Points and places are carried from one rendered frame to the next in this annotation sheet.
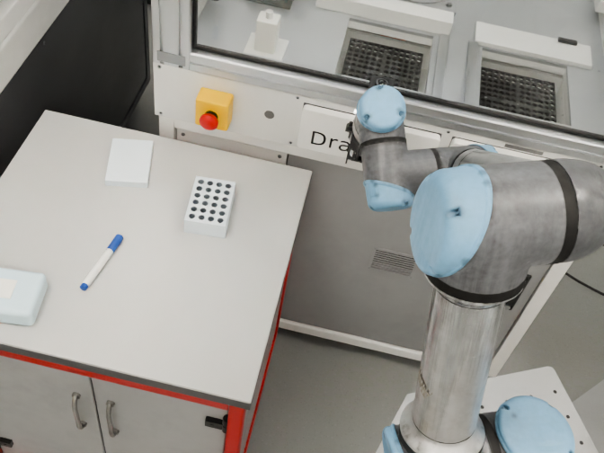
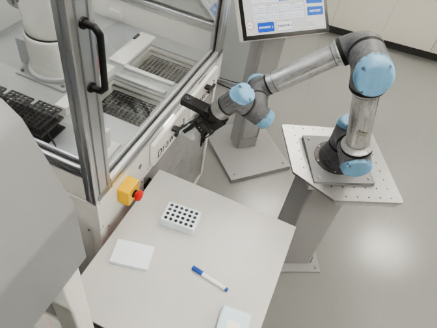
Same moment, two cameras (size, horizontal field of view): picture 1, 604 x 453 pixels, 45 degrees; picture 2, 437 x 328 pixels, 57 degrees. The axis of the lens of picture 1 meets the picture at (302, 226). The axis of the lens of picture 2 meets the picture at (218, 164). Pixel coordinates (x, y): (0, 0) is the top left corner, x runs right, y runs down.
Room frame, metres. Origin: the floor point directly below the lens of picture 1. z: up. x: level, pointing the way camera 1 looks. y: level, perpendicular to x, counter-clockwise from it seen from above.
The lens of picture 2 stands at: (0.72, 0.98, 1.98)
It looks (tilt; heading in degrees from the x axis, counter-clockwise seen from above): 47 degrees down; 282
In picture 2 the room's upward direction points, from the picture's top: 11 degrees clockwise
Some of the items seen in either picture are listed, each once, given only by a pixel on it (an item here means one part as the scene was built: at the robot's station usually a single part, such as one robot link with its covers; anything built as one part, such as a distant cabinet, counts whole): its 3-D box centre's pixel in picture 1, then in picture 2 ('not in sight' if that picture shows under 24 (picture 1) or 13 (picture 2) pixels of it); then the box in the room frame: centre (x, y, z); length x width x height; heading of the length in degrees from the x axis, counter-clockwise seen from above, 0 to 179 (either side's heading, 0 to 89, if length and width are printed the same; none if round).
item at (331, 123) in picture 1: (367, 140); (170, 133); (1.16, -0.10, 0.87); 0.29 x 0.02 x 0.11; 87
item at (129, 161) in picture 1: (129, 162); (132, 254); (1.07, 0.39, 0.77); 0.13 x 0.09 x 0.02; 10
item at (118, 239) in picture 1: (102, 262); (209, 278); (0.80, 0.36, 0.77); 0.14 x 0.02 x 0.02; 168
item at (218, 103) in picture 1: (213, 110); (129, 191); (1.17, 0.23, 0.88); 0.07 x 0.05 x 0.07; 87
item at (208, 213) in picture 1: (209, 206); (181, 218); (0.98, 0.19, 0.78); 0.12 x 0.08 x 0.04; 3
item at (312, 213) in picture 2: not in sight; (308, 210); (0.50, -0.39, 0.38); 0.30 x 0.30 x 0.76; 24
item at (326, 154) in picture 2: not in sight; (339, 150); (0.50, -0.39, 0.83); 0.15 x 0.15 x 0.10
